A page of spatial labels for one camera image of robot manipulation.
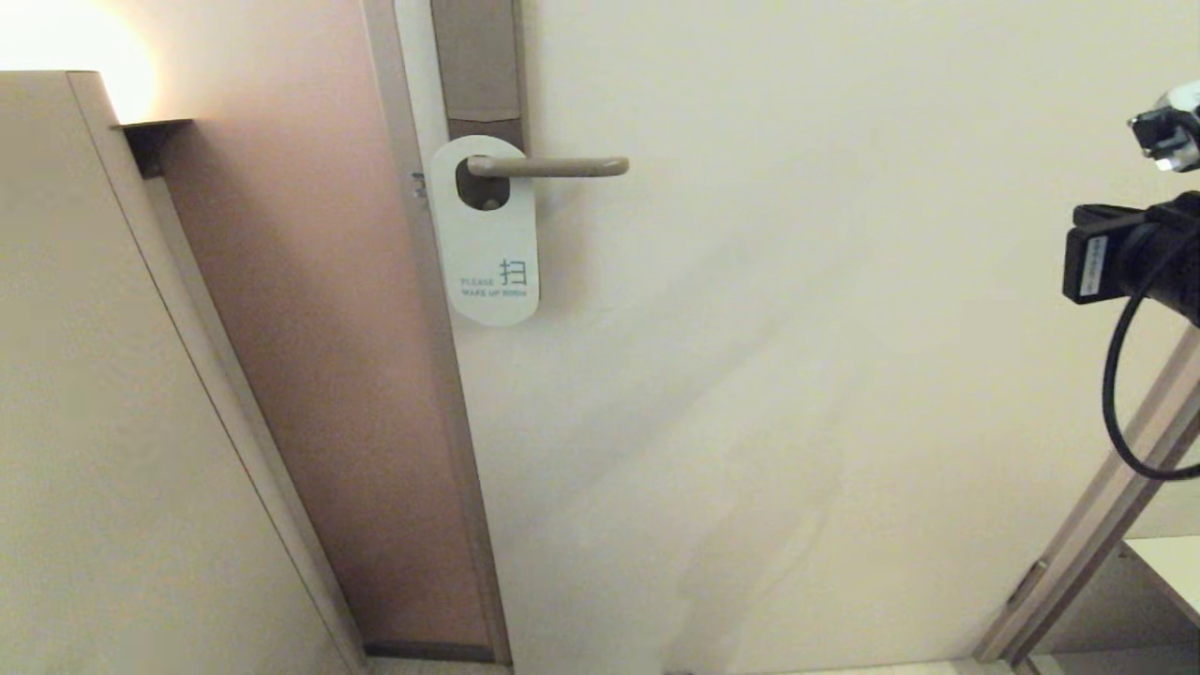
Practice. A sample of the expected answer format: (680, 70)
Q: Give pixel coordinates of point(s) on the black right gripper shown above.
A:
(1153, 253)

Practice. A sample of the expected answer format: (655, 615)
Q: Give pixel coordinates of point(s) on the blue and white door hanger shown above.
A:
(487, 244)

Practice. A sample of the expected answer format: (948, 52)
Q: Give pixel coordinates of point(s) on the white room door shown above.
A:
(750, 469)

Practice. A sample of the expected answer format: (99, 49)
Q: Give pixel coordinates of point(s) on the bronze door lock plate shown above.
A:
(478, 56)

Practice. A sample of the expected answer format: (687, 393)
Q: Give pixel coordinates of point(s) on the metal door latch bolt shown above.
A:
(420, 186)

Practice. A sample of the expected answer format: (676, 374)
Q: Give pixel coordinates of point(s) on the beige cabinet panel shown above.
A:
(94, 562)

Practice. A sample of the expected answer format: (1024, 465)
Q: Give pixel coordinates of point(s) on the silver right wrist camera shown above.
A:
(1172, 127)

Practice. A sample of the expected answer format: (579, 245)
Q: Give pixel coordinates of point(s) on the small metal frame hinge plate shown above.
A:
(1027, 583)

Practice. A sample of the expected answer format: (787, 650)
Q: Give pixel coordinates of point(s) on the dark wall lamp fixture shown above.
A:
(155, 141)

